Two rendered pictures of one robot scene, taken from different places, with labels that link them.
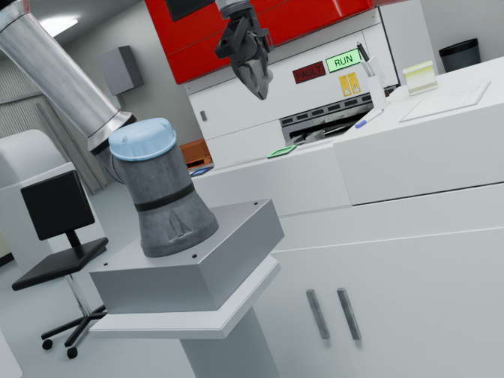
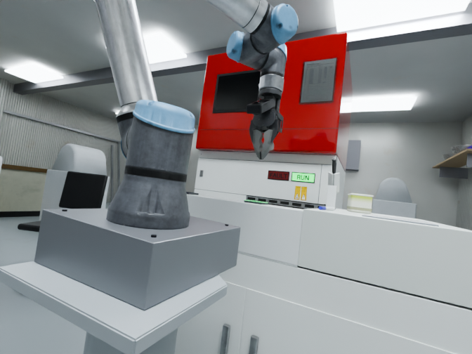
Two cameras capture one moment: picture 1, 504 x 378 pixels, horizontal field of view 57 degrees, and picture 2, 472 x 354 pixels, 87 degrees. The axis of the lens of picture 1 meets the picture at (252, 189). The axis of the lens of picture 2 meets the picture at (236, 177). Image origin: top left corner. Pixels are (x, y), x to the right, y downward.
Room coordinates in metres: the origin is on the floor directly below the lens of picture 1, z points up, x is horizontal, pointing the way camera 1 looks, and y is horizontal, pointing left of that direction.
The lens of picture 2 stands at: (0.36, 0.07, 0.99)
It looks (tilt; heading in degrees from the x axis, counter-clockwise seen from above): 3 degrees up; 353
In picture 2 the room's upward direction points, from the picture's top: 7 degrees clockwise
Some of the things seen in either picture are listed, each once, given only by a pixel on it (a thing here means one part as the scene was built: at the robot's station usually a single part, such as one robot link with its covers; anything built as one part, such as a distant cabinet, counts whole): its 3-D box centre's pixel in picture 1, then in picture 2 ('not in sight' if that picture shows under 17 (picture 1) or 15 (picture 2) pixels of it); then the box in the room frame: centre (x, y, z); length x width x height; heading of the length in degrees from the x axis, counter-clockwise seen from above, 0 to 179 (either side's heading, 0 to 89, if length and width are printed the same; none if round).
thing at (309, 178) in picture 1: (249, 189); (217, 220); (1.17, 0.01, 0.89); 0.55 x 0.09 x 0.14; 55
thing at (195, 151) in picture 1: (190, 154); not in sight; (8.81, 0.88, 0.20); 1.20 x 0.82 x 0.40; 56
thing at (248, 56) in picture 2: not in sight; (250, 48); (1.05, -0.02, 1.40); 0.11 x 0.11 x 0.08; 22
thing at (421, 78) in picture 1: (420, 78); (359, 203); (1.22, -0.52, 1.00); 0.07 x 0.07 x 0.07; 67
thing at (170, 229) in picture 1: (172, 215); (153, 195); (0.86, 0.16, 0.96); 0.15 x 0.15 x 0.10
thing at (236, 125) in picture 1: (286, 103); (255, 187); (1.72, -0.23, 1.02); 0.81 x 0.03 x 0.40; 55
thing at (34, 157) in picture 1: (39, 202); (76, 189); (4.71, 2.06, 0.71); 0.72 x 0.65 x 1.42; 53
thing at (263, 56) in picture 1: (257, 58); (270, 128); (1.08, -0.11, 1.19); 0.05 x 0.02 x 0.09; 55
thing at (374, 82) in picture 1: (376, 82); (332, 190); (1.20, -0.39, 1.03); 0.06 x 0.04 x 0.13; 145
